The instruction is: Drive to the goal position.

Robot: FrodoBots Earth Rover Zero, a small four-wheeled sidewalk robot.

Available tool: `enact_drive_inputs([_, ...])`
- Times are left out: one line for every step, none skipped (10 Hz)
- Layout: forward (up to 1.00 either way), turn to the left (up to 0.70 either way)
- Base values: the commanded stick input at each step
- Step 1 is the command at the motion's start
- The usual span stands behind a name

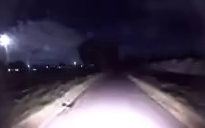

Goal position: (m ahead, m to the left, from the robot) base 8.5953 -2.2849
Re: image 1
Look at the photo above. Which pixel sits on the pale paved path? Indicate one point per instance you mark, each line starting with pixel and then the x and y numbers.
pixel 113 100

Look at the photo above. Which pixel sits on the pale kerb strip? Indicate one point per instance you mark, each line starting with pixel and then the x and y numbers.
pixel 163 98
pixel 53 108

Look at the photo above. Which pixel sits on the street lamp on pole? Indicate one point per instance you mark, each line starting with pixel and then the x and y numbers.
pixel 4 41

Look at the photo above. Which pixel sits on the dark grass verge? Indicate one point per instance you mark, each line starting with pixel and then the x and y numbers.
pixel 186 88
pixel 26 91

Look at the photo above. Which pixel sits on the dark tree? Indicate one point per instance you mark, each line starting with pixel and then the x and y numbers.
pixel 100 55

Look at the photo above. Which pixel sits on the row of distant lights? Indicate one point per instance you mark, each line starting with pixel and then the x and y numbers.
pixel 46 66

